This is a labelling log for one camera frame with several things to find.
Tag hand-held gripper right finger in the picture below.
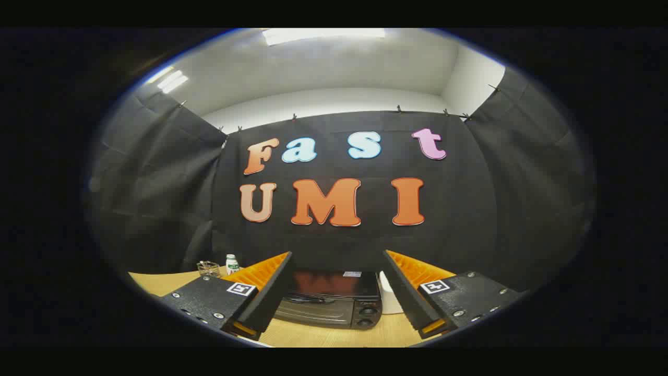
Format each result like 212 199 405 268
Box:
383 250 522 339

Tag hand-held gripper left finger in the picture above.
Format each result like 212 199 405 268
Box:
159 252 294 341

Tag black toaster oven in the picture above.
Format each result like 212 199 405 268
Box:
274 269 383 331

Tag white box-shaped appliance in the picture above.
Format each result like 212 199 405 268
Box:
378 271 405 315

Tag row of small cloth clips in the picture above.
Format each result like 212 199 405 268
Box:
177 84 502 134

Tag double ceiling light panel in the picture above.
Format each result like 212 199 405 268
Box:
146 67 189 95

